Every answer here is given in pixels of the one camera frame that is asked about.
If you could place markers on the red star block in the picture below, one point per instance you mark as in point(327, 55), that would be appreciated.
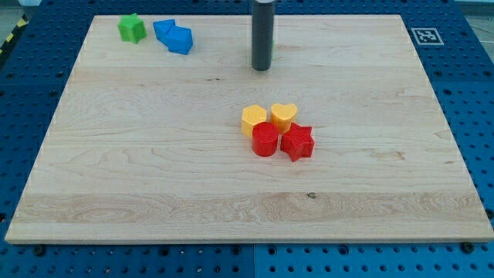
point(298, 142)

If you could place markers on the yellow hexagon block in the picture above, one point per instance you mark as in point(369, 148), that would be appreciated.
point(251, 116)

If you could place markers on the yellow heart block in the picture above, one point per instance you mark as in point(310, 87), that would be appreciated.
point(282, 115)

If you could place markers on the black white fiducial marker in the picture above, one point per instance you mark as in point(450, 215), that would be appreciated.
point(427, 36)

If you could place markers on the blue cube block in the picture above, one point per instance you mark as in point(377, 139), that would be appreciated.
point(179, 40)

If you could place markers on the green star block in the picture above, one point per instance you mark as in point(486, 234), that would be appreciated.
point(131, 28)

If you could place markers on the blue triangle block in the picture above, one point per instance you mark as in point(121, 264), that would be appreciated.
point(162, 28)

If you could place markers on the red cylinder block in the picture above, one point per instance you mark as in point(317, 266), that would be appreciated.
point(265, 139)

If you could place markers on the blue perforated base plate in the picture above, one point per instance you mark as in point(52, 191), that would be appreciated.
point(42, 55)

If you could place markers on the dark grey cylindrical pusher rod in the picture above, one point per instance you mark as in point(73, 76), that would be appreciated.
point(263, 12)

